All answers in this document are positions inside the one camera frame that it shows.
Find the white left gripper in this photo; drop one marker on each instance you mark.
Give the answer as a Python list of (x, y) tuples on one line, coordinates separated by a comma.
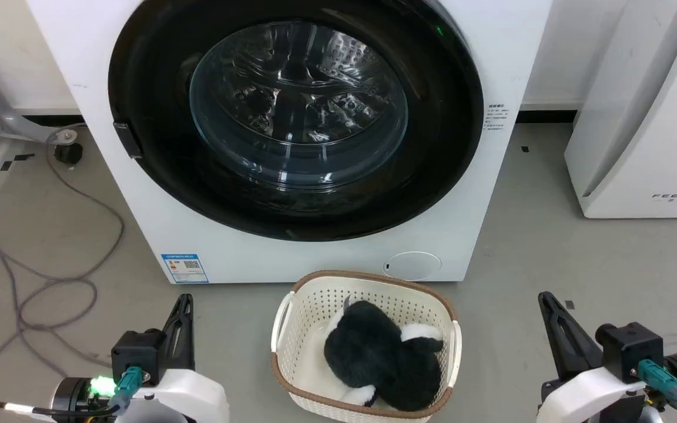
[(188, 396)]

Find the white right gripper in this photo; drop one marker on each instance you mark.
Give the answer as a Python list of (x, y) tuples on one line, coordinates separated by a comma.
[(591, 393)]

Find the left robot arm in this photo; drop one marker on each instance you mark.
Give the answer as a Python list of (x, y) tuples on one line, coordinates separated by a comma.
[(74, 396)]

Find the black round washer door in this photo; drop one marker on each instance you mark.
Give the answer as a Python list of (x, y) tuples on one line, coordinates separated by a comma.
[(297, 111)]

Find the white front-load washing machine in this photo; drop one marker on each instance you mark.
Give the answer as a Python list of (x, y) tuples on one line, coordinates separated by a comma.
[(491, 64)]

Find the blue energy label sticker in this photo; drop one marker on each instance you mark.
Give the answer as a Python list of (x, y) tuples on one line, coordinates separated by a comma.
[(185, 268)]

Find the white basket with brown rim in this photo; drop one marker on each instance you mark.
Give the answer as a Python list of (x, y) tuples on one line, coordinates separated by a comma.
[(309, 311)]

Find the round white filter cover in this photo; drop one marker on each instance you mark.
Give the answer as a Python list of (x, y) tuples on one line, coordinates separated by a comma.
[(412, 265)]

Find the black and white plush toy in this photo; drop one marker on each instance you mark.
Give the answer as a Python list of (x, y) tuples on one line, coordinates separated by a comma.
[(374, 352)]

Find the black caster wheel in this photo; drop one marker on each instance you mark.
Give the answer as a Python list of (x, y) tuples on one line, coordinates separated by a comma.
[(69, 153)]

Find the white air purifier appliance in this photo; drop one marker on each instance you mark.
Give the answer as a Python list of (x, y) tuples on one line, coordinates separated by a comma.
[(650, 111)]

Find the grey metal stand leg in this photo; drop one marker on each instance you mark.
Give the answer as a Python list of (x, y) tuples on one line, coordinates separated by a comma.
[(3, 111)]

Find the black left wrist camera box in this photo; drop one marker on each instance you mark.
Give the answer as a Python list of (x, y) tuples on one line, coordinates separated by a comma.
[(137, 353)]

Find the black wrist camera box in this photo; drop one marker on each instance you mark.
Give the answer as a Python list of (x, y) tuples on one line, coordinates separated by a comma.
[(137, 353), (632, 349)]

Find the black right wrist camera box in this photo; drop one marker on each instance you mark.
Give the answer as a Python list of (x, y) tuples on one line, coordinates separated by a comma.
[(632, 349)]

